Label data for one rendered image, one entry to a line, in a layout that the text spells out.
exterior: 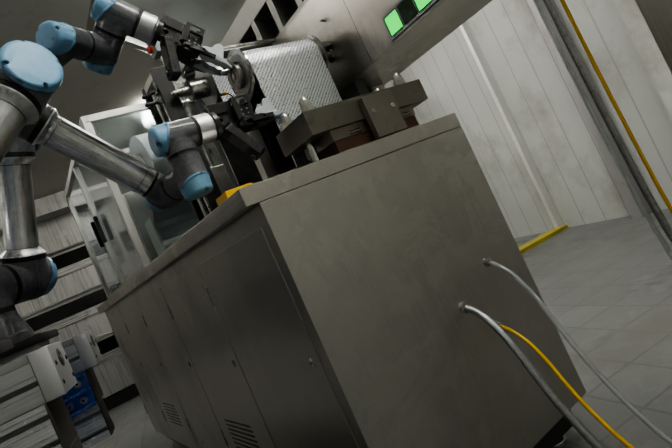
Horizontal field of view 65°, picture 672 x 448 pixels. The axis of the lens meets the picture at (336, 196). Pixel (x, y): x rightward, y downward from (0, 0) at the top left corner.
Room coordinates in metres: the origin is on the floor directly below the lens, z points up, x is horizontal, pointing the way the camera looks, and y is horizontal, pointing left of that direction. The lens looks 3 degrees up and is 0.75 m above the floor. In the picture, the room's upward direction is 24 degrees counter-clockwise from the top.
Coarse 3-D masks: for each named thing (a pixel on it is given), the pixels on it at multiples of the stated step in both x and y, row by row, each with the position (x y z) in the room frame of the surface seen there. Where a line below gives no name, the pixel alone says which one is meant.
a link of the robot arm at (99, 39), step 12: (96, 36) 1.26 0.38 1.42; (108, 36) 1.29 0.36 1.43; (96, 48) 1.26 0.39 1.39; (108, 48) 1.30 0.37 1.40; (120, 48) 1.33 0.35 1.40; (84, 60) 1.27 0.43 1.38; (96, 60) 1.29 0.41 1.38; (108, 60) 1.32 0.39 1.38; (96, 72) 1.32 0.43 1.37; (108, 72) 1.34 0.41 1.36
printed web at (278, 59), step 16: (272, 48) 1.46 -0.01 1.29; (288, 48) 1.48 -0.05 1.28; (304, 48) 1.51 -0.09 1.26; (256, 64) 1.41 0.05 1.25; (272, 64) 1.44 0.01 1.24; (288, 64) 1.46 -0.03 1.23; (304, 64) 1.49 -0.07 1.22; (320, 64) 1.52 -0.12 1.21; (224, 80) 1.62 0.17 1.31; (224, 96) 1.61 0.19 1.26; (256, 96) 1.52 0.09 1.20; (224, 128) 1.74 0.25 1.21; (224, 144) 1.73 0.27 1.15; (240, 160) 1.74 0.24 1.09; (240, 176) 1.73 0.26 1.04; (256, 176) 1.76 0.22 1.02
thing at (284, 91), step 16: (272, 80) 1.42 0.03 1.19; (288, 80) 1.45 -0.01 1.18; (304, 80) 1.48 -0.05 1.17; (320, 80) 1.51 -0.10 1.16; (272, 96) 1.41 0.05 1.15; (288, 96) 1.44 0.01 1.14; (304, 96) 1.47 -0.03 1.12; (320, 96) 1.49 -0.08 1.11; (336, 96) 1.52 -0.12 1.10; (288, 112) 1.43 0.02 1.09
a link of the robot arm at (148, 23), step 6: (144, 12) 1.31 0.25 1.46; (144, 18) 1.30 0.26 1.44; (150, 18) 1.31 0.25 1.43; (156, 18) 1.32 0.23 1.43; (138, 24) 1.30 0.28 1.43; (144, 24) 1.30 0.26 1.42; (150, 24) 1.31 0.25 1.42; (156, 24) 1.32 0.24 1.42; (138, 30) 1.31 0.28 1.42; (144, 30) 1.31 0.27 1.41; (150, 30) 1.31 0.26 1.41; (138, 36) 1.32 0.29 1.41; (144, 36) 1.32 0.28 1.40; (150, 36) 1.32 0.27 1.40; (144, 42) 1.34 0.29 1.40; (150, 42) 1.35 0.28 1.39
